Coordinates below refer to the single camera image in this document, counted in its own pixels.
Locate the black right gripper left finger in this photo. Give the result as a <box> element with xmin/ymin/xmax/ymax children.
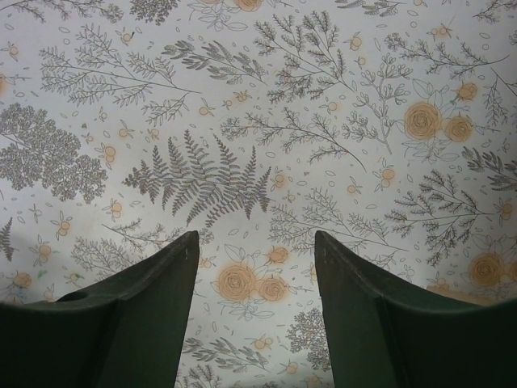
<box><xmin>1</xmin><ymin>231</ymin><xmax>200</xmax><ymax>387</ymax></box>

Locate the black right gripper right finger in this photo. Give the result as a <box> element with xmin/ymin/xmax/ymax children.
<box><xmin>314</xmin><ymin>231</ymin><xmax>516</xmax><ymax>387</ymax></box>

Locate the floral table mat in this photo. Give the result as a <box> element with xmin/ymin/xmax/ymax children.
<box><xmin>1</xmin><ymin>1</ymin><xmax>516</xmax><ymax>387</ymax></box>

